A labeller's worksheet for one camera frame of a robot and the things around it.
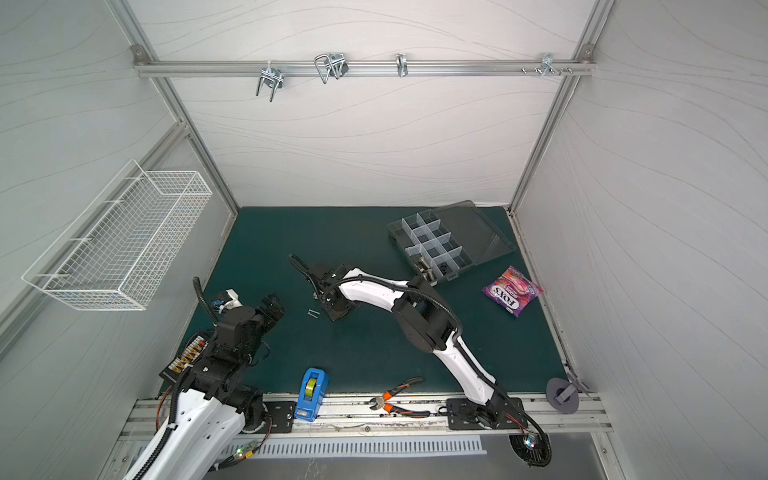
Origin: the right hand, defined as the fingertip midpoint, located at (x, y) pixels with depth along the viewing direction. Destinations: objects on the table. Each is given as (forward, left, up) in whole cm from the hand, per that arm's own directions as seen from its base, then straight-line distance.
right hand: (342, 304), depth 93 cm
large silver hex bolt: (+12, -27, +1) cm, 30 cm away
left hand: (-6, +16, +13) cm, 22 cm away
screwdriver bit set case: (-16, +40, +2) cm, 43 cm away
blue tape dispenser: (-27, +3, +4) cm, 27 cm away
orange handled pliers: (-27, -14, 0) cm, 31 cm away
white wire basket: (-6, +47, +32) cm, 57 cm away
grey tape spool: (-22, -61, -1) cm, 65 cm away
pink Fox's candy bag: (+7, -54, +1) cm, 54 cm away
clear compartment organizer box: (+26, -34, +1) cm, 43 cm away
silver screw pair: (-4, +8, 0) cm, 9 cm away
